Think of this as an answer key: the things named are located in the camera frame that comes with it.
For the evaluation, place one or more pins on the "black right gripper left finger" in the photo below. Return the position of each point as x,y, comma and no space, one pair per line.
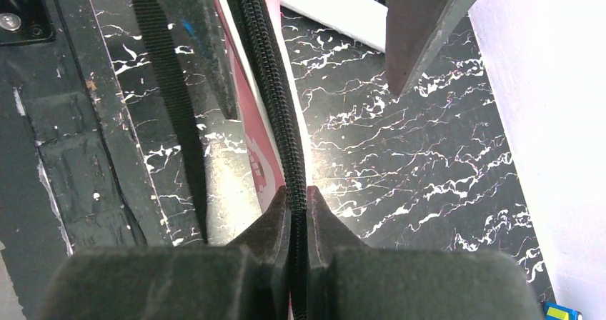
244,279

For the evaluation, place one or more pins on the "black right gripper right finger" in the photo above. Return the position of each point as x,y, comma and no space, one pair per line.
347,279

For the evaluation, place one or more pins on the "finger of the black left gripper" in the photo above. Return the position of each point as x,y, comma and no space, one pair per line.
415,32
201,22

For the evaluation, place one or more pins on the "pink racket cover bag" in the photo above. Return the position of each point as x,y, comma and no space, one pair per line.
250,32

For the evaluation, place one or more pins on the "white shuttlecock tube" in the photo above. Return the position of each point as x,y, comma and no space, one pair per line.
361,20

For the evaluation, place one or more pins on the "black front mounting base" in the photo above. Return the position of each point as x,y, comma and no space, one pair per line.
79,116

